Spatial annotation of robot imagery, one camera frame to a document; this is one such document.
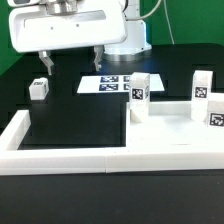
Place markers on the white marker plate with tags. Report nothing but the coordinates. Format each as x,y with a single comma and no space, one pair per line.
104,84

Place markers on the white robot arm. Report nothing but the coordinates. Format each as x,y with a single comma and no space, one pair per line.
135,43

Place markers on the white U-shaped obstacle fence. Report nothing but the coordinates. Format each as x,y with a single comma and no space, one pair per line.
130,158

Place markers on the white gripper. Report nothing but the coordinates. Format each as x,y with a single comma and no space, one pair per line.
41,25

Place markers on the white square tabletop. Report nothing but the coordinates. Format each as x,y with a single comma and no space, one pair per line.
169,122

